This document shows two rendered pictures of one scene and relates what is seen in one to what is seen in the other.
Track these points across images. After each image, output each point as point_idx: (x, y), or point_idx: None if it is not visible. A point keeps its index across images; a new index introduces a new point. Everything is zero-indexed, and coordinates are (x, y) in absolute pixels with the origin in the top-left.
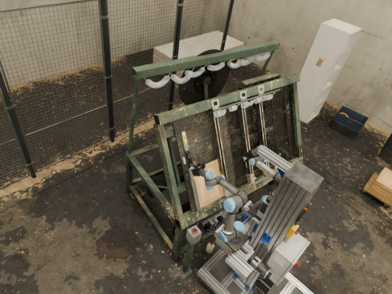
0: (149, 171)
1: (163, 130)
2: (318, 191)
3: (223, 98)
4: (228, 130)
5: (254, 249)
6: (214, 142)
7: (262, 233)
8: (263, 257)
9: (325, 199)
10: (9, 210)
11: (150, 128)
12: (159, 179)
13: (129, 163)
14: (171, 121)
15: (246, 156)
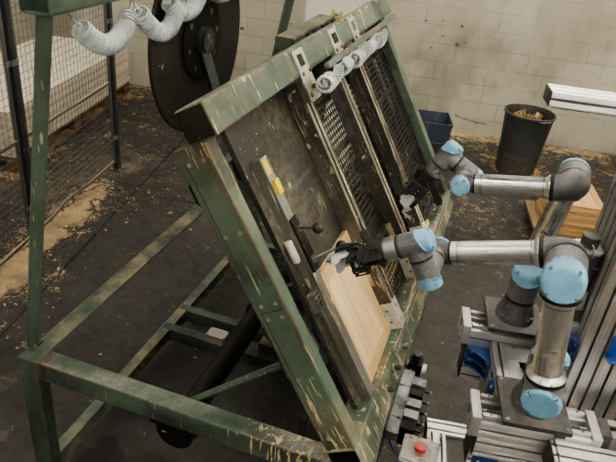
0: (76, 403)
1: (223, 160)
2: (473, 270)
3: (307, 48)
4: (332, 146)
5: (577, 410)
6: (325, 182)
7: (603, 346)
8: (610, 417)
9: (496, 280)
10: None
11: (1, 293)
12: (123, 410)
13: (41, 385)
14: (236, 120)
15: (413, 192)
